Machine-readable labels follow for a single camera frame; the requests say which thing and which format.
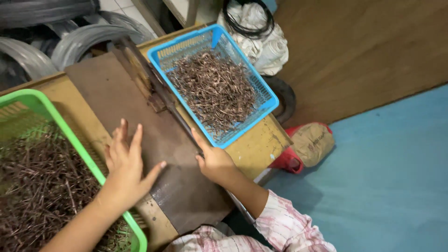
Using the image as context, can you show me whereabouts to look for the person's right hand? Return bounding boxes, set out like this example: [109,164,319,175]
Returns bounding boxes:
[191,127,238,186]

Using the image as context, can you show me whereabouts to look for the person's left hand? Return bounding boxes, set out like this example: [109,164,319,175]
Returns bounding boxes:
[100,118,167,208]

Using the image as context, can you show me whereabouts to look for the long metal lever bar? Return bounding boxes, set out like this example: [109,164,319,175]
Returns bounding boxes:
[121,36,204,156]

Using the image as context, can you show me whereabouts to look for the yellow wooden workbench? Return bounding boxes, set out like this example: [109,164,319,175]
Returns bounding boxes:
[0,23,294,252]

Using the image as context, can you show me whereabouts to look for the dark metal work plate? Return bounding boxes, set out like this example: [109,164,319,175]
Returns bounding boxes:
[65,45,234,236]

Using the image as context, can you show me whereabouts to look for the blue plastic basket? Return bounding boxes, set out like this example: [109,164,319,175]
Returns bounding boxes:
[147,24,279,149]

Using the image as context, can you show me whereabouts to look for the pink white patterned shirt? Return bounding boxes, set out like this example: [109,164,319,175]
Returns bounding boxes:
[162,190,337,252]

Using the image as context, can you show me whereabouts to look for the black rubber tyre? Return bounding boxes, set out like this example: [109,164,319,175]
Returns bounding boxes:
[262,75,297,125]

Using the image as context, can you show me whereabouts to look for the brown paper sack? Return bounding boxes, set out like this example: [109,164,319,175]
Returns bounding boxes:
[290,122,335,168]

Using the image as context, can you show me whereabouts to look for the green plastic basket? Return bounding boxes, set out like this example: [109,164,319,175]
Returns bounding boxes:
[0,89,148,252]

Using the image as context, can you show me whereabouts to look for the white cloth sack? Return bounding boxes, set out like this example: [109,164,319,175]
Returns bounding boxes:
[217,0,289,76]

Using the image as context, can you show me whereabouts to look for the brown wooden board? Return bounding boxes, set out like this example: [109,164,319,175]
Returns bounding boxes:
[273,0,448,129]

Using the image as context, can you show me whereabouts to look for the pile of bent wire hooks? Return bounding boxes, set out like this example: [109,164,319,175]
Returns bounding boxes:
[167,52,257,135]

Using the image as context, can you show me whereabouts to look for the pile of straight wire pieces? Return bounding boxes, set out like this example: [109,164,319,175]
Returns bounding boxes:
[0,124,132,252]

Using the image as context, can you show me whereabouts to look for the black cable coil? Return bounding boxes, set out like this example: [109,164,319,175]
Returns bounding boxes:
[223,0,276,39]

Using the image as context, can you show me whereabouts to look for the coils of grey steel wire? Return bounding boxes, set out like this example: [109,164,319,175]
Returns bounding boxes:
[0,0,155,92]

